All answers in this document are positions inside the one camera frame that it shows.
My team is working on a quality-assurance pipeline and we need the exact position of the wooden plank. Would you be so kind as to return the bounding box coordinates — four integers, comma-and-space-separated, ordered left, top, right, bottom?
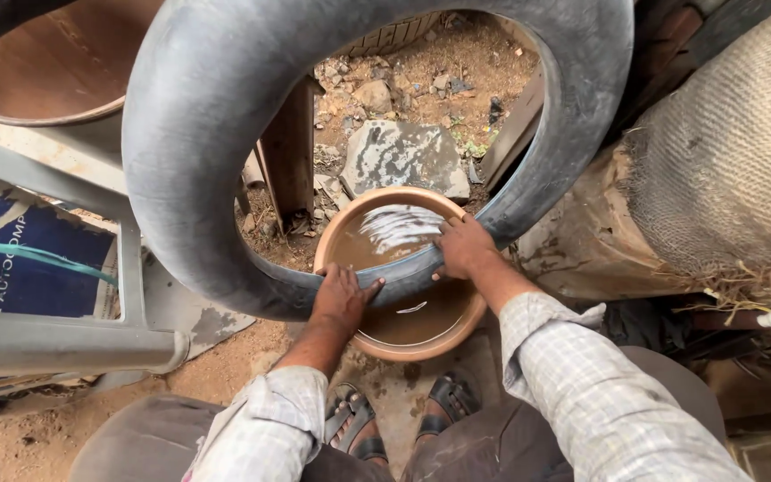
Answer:
255, 75, 326, 234

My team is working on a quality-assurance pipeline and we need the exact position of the person's sandal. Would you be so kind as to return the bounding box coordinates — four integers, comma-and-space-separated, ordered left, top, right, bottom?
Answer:
416, 372, 483, 441
324, 383, 389, 464

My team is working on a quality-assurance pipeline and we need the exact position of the person's left hand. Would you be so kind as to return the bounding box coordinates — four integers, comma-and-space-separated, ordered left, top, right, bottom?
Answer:
311, 263, 386, 336

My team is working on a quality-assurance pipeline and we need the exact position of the green hose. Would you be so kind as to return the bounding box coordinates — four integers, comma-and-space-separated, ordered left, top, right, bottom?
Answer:
0, 236, 120, 287

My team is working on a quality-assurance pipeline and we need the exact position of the burlap sack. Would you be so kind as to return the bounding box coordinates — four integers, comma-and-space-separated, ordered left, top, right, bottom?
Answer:
623, 0, 771, 302

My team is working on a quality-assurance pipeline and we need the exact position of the grey plastic chair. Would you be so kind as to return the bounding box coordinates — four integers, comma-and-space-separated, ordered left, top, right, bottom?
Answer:
0, 130, 191, 396

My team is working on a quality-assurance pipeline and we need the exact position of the person's left sandal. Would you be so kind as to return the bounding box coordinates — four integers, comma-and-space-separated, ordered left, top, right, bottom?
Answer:
324, 383, 389, 464

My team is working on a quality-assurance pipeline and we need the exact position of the flat grey stone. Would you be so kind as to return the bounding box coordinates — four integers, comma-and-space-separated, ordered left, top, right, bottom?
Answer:
340, 120, 471, 204

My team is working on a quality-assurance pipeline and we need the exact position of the black rubber tyre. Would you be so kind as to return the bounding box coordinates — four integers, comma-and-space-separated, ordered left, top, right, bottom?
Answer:
332, 12, 443, 58

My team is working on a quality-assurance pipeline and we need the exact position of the person's right sandal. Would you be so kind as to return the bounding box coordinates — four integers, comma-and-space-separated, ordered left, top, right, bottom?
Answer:
416, 372, 483, 441

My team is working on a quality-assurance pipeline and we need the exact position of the black rubber tube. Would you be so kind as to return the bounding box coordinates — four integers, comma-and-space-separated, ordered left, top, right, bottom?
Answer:
122, 0, 635, 322

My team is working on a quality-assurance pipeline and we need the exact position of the torn brown cardboard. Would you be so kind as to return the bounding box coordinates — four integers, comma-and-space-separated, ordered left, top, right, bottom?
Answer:
516, 144, 694, 300

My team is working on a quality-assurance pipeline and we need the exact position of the person's right hand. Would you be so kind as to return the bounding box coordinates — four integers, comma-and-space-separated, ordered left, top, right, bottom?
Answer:
431, 214, 502, 282

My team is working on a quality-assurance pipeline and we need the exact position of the brown plastic water basin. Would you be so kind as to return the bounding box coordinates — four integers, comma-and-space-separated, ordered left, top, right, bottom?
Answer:
313, 186, 488, 363

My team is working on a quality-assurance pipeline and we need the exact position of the blue printed cardboard sheet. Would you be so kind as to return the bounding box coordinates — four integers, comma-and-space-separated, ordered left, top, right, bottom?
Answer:
0, 175, 119, 320

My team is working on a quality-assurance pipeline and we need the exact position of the round brown metal drum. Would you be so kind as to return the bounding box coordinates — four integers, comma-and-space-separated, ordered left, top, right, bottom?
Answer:
0, 0, 164, 127

